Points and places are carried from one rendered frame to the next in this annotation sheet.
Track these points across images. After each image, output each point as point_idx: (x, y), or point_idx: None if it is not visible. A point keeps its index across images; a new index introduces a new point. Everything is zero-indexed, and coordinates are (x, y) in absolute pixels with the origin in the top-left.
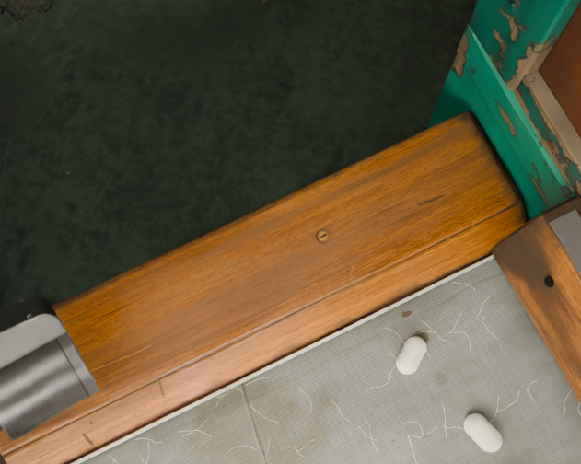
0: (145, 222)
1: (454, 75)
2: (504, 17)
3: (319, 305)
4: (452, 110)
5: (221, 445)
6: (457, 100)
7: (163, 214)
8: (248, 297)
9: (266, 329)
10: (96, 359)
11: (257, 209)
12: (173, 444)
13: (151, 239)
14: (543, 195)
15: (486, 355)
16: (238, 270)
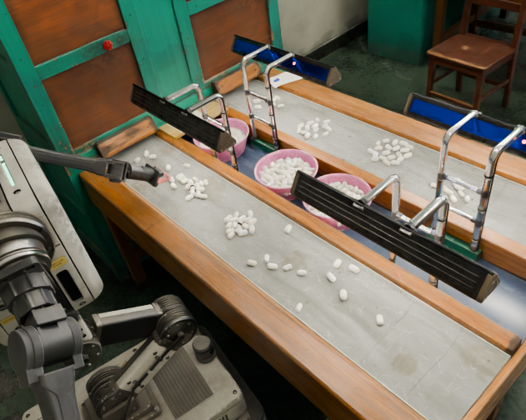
0: (113, 349)
1: (71, 177)
2: (63, 150)
3: None
4: (77, 183)
5: (143, 187)
6: (76, 179)
7: (110, 345)
8: (115, 187)
9: (121, 183)
10: (128, 200)
11: (98, 192)
12: (144, 192)
13: (119, 345)
14: (94, 157)
15: None
16: (110, 189)
